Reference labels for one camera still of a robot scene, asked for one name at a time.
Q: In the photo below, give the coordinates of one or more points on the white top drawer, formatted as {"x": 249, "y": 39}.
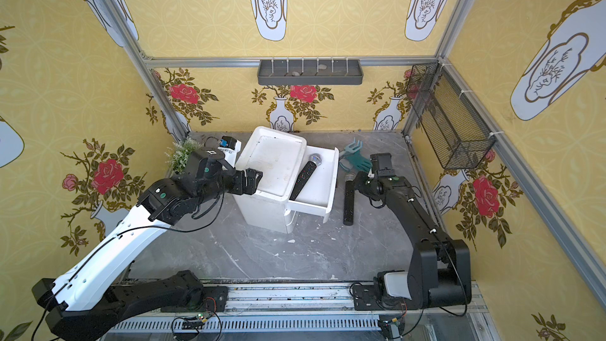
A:
{"x": 317, "y": 196}

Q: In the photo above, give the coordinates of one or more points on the white plastic drawer cabinet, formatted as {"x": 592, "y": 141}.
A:
{"x": 278, "y": 156}

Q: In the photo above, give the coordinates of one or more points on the green artificial potted plant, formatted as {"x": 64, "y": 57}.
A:
{"x": 178, "y": 156}

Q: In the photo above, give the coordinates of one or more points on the grey wall shelf tray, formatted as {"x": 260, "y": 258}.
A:
{"x": 310, "y": 71}

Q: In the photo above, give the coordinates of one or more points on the black rhinestone microphone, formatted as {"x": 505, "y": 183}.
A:
{"x": 348, "y": 211}
{"x": 305, "y": 174}

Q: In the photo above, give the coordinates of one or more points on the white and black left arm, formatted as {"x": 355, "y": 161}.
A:
{"x": 86, "y": 302}

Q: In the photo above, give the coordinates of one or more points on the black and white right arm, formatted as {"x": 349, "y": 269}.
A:
{"x": 439, "y": 274}

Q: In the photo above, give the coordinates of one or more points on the black wire mesh basket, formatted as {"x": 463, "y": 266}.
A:
{"x": 459, "y": 137}

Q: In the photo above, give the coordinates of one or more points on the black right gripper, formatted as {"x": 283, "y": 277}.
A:
{"x": 362, "y": 186}

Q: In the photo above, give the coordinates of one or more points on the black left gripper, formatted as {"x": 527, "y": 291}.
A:
{"x": 241, "y": 181}

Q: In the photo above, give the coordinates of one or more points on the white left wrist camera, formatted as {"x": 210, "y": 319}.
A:
{"x": 230, "y": 146}

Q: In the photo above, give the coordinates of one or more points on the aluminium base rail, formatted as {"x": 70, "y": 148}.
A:
{"x": 313, "y": 306}

